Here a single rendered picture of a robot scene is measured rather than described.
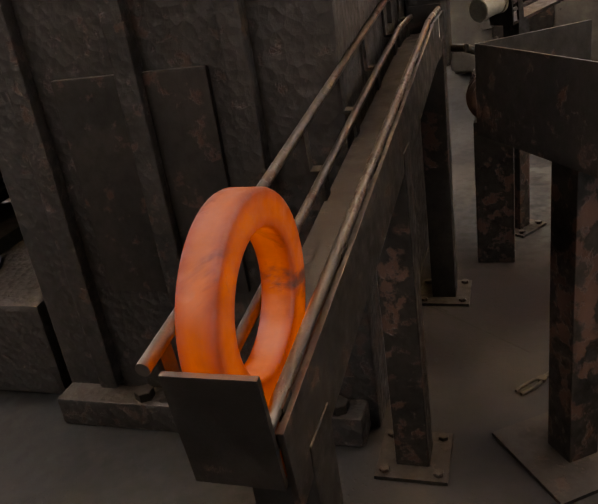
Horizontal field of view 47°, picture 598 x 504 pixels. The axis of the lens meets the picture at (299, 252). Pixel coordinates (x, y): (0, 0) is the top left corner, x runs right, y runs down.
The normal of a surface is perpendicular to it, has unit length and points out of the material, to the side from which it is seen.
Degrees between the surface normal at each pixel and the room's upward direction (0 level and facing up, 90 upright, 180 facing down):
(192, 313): 66
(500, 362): 0
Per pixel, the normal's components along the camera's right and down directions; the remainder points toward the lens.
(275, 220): 0.94, 0.01
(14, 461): -0.14, -0.90
